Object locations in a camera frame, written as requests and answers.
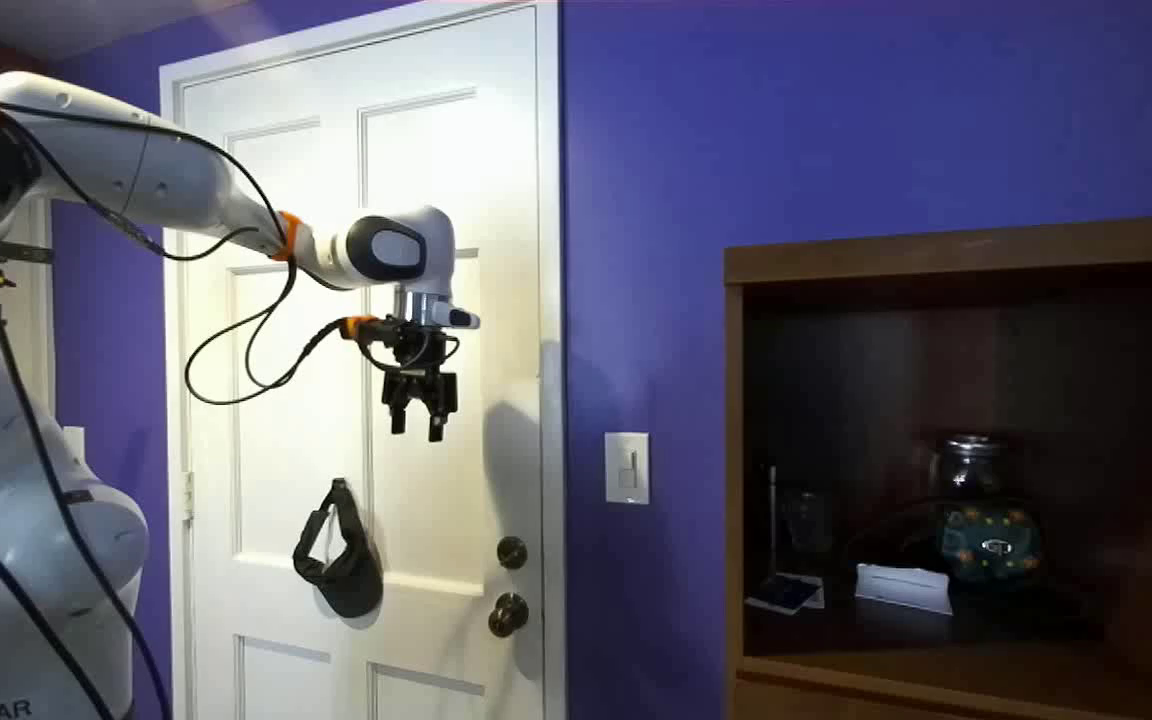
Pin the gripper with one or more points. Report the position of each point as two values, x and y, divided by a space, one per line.
422 365

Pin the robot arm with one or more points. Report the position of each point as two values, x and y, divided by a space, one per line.
86 160

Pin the black half head cap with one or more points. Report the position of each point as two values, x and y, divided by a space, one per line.
341 565

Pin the brown wooden cabinet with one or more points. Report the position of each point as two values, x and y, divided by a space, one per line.
971 470

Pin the white panel door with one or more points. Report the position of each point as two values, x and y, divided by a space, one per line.
361 365

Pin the dark deadbolt lock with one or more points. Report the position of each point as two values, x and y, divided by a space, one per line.
511 552

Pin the dark round door knob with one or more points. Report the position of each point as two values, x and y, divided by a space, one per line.
508 614

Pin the clear drinking glass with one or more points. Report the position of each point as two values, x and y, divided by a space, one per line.
805 520

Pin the small dark booklet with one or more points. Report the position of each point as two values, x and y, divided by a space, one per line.
784 592

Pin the white folded card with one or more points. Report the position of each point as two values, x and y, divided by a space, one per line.
903 587

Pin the dark floral ceramic jar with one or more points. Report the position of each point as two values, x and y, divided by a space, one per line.
986 525

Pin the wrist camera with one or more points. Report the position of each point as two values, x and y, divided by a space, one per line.
381 329

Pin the white wall switch plate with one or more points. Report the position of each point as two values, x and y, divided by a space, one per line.
627 467

